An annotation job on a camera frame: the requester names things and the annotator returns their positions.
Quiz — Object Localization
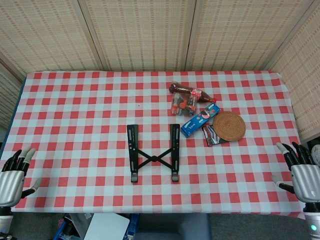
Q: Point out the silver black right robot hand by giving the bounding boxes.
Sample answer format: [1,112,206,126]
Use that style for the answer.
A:
[271,141,320,204]

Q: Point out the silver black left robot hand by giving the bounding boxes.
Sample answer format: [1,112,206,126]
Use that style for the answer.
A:
[0,148,43,208]

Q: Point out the black folding laptop stand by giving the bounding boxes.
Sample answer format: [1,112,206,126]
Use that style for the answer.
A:
[126,123,181,184]

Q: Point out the white shoe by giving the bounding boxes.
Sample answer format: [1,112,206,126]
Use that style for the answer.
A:
[311,144,320,166]

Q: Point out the bamboo folding screen panel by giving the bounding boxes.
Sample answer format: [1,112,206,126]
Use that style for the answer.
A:
[0,58,26,131]
[0,0,105,76]
[79,0,200,73]
[184,0,317,73]
[266,0,320,141]

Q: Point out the round woven rattan coaster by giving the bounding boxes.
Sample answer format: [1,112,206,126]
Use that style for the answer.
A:
[212,111,247,142]

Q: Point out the red white checked tablecloth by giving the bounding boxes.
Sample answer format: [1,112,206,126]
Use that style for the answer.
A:
[0,70,315,221]

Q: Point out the dark red striped snack box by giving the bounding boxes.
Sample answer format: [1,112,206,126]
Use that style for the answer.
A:
[201,124,232,147]

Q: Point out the white flat board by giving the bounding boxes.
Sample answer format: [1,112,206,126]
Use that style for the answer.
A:
[83,212,131,240]

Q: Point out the blue Oreo cookie box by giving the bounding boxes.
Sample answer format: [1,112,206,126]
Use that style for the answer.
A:
[180,103,221,138]

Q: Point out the blue box under table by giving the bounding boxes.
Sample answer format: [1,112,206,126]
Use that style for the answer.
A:
[126,213,140,240]

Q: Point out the clear plastic box red items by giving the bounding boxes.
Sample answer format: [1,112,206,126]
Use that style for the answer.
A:
[170,91,197,117]

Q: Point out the cola bottle with red label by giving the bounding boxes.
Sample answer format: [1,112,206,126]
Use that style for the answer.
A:
[168,82,217,104]

